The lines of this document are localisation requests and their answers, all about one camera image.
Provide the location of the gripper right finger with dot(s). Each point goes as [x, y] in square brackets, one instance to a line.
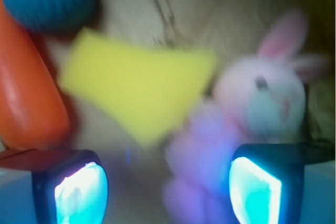
[283, 183]

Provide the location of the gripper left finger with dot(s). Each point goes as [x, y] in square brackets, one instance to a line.
[54, 186]

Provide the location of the pink plush bunny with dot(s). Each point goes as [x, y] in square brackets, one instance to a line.
[259, 98]

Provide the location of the orange plastic carrot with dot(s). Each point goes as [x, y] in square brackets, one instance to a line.
[33, 114]

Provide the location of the yellow sponge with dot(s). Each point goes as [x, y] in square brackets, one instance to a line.
[149, 91]

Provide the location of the brown paper bag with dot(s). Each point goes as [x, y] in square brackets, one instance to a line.
[231, 28]

